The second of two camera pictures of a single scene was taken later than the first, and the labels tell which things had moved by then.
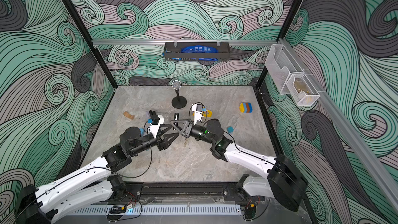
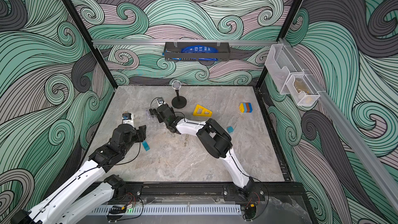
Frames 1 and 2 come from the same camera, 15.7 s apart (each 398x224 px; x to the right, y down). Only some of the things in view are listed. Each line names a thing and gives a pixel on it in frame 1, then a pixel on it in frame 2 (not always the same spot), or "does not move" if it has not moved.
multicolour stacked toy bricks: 245,108 does not move
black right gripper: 188,129 to 165,119
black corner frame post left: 84,30 does not move
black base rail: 182,193 does not move
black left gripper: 164,142 to 141,133
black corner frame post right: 289,18 does not move
